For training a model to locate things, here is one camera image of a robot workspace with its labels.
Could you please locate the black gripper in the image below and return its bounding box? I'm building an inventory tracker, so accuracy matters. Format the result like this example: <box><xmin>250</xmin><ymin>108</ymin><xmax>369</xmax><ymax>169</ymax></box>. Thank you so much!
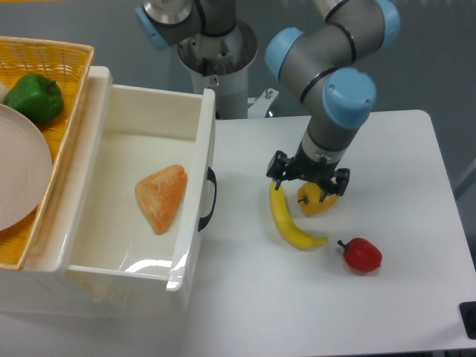
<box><xmin>266</xmin><ymin>144</ymin><xmax>350</xmax><ymax>202</ymax></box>

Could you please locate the white top drawer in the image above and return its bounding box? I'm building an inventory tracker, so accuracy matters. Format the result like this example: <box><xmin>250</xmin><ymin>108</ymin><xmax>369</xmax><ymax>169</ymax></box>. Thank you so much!
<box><xmin>68</xmin><ymin>85</ymin><xmax>216</xmax><ymax>308</ymax></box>

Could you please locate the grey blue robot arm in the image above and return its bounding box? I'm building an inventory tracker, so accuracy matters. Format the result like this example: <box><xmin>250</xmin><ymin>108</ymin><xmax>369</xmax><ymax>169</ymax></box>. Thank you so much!
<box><xmin>135</xmin><ymin>1</ymin><xmax>400</xmax><ymax>199</ymax></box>

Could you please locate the white drawer cabinet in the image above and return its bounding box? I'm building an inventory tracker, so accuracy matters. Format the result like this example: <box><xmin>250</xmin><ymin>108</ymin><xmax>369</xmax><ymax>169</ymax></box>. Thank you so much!
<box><xmin>1</xmin><ymin>66</ymin><xmax>128</xmax><ymax>318</ymax></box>

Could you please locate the yellow bell pepper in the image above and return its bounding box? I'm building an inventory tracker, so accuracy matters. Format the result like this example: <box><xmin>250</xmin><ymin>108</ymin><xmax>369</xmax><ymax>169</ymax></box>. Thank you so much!
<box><xmin>297</xmin><ymin>182</ymin><xmax>338</xmax><ymax>216</ymax></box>

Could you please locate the yellow banana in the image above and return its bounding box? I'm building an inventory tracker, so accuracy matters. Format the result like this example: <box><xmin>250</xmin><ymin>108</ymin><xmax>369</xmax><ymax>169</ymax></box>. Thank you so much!
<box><xmin>268</xmin><ymin>182</ymin><xmax>329</xmax><ymax>251</ymax></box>

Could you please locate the red bell pepper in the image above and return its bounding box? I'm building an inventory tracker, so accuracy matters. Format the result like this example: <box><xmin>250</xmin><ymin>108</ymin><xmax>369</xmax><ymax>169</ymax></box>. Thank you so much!
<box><xmin>337</xmin><ymin>237</ymin><xmax>382</xmax><ymax>273</ymax></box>

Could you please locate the orange triangular bread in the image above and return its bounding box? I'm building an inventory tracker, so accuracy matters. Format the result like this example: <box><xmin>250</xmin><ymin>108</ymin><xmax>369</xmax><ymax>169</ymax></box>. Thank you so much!
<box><xmin>135</xmin><ymin>164</ymin><xmax>187</xmax><ymax>235</ymax></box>

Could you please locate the black device at edge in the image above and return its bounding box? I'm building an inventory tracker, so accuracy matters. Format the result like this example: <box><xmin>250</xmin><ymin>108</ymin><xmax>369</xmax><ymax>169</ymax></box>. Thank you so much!
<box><xmin>459</xmin><ymin>301</ymin><xmax>476</xmax><ymax>340</ymax></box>

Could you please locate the yellow woven basket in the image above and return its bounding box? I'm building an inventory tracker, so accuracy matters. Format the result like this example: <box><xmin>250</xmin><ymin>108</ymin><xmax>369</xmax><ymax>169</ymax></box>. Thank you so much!
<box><xmin>1</xmin><ymin>36</ymin><xmax>94</xmax><ymax>270</ymax></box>

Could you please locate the green bell pepper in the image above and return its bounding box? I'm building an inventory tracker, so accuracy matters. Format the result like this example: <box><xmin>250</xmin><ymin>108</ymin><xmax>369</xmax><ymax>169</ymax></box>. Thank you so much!
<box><xmin>3</xmin><ymin>74</ymin><xmax>64</xmax><ymax>125</ymax></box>

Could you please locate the beige round plate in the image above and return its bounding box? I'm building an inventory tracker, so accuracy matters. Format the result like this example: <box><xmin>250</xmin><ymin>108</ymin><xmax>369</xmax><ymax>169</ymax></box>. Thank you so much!
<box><xmin>1</xmin><ymin>105</ymin><xmax>52</xmax><ymax>230</ymax></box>

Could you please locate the white object in basket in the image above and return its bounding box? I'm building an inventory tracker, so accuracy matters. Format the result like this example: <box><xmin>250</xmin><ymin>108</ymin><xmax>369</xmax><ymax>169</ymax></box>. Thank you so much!
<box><xmin>0</xmin><ymin>82</ymin><xmax>9</xmax><ymax>103</ymax></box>

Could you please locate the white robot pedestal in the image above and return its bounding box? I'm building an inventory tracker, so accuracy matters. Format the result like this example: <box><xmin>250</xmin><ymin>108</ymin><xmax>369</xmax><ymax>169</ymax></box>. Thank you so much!
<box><xmin>177</xmin><ymin>20</ymin><xmax>257</xmax><ymax>119</ymax></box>

